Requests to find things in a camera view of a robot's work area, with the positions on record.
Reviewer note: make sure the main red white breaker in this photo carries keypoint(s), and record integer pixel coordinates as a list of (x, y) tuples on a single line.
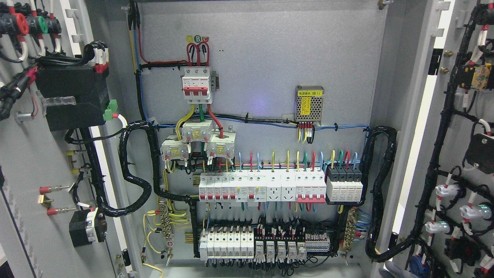
[(199, 83)]

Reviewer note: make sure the row of small breakers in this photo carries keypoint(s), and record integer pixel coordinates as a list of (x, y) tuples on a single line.
[(237, 187)]

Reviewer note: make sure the grey cabinet door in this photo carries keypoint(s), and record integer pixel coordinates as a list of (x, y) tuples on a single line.
[(32, 156), (447, 224)]

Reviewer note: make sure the brass ground bar right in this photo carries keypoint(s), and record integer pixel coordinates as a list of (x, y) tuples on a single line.
[(350, 229)]

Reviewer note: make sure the black white surge protector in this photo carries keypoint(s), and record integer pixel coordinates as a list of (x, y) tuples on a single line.
[(344, 186)]

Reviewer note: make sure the metal mesh power supply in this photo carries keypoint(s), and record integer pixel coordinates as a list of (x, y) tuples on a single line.
[(309, 103)]

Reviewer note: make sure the brass ground bar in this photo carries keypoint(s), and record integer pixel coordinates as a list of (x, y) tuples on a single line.
[(166, 226), (350, 229)]

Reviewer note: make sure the black digital power meter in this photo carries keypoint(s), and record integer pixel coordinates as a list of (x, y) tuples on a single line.
[(77, 96)]

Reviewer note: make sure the white current transformers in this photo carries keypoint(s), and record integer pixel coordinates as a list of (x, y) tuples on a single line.
[(195, 132)]

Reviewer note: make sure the white red triple breaker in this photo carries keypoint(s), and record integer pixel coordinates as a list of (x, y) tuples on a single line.
[(310, 187)]

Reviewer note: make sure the white din rail sockets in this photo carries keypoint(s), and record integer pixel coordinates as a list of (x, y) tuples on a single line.
[(281, 186)]

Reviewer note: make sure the brass ground bar left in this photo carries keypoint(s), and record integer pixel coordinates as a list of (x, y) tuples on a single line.
[(166, 226)]

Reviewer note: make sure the white lower breaker row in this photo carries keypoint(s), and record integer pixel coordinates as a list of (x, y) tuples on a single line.
[(227, 242)]

